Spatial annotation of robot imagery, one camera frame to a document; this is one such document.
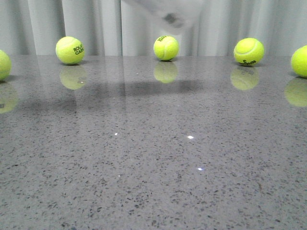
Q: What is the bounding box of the right tennis ball with Wilson print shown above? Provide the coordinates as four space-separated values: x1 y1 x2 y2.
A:
233 38 264 66

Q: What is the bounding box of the white blue tennis ball can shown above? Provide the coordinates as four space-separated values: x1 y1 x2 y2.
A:
124 0 204 35

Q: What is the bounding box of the far right tennis ball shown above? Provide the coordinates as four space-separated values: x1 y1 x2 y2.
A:
291 46 307 78

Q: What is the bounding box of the tennis ball with Roland Garros print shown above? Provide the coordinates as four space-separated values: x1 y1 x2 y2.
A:
56 36 85 65

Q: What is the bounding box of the far left tennis ball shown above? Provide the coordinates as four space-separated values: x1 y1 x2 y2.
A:
0 50 12 81

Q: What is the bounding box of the centre tennis ball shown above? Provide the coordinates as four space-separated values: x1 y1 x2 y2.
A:
153 35 179 61

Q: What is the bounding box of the grey curtain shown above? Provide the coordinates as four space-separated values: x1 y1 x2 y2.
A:
0 0 307 56

